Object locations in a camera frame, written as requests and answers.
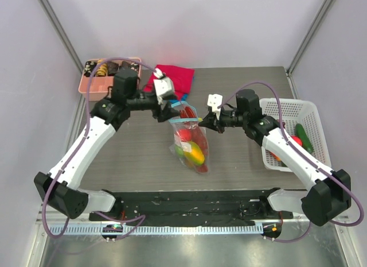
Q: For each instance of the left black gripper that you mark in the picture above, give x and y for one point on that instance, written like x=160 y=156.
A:
x=166 y=113

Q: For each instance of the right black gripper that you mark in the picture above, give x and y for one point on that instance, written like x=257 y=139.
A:
x=216 y=123

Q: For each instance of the red toy apple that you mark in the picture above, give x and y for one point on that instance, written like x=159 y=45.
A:
x=185 y=135
x=297 y=140

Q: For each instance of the clear zip top bag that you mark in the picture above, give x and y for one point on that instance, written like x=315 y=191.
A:
x=177 y=123

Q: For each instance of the yellow orange toy mango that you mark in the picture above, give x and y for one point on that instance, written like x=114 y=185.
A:
x=194 y=153

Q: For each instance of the green toy lime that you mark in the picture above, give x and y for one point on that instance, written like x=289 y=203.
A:
x=179 y=151

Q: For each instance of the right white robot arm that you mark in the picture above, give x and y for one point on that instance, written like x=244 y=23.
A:
x=327 y=192

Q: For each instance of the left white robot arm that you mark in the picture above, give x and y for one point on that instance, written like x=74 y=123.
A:
x=59 y=188

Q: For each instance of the blue folded cloth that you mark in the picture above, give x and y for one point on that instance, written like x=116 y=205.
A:
x=182 y=99

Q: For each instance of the red folded cloth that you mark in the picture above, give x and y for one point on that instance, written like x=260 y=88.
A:
x=182 y=78

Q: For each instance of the black dotted sock roll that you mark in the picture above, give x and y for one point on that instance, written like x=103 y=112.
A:
x=135 y=67

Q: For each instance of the black patterned sock roll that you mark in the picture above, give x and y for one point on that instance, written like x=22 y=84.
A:
x=124 y=65

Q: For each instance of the dark brown sock roll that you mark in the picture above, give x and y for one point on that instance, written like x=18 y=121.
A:
x=112 y=68

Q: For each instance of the pink compartment tray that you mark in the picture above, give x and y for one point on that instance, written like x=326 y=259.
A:
x=99 y=85

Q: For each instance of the yellow striped sock roll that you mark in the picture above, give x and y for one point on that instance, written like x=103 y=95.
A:
x=102 y=70

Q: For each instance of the black floral sock roll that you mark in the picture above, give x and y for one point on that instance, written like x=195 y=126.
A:
x=89 y=67

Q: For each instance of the white plastic basket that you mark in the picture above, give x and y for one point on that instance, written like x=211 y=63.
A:
x=296 y=111

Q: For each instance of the green toy cucumber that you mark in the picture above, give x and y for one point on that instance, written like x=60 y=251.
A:
x=301 y=134

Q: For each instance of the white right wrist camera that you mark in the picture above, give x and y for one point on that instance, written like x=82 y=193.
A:
x=214 y=103

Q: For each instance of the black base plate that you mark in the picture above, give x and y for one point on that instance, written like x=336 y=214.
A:
x=220 y=208

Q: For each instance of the perforated cable duct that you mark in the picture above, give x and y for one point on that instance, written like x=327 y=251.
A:
x=106 y=229

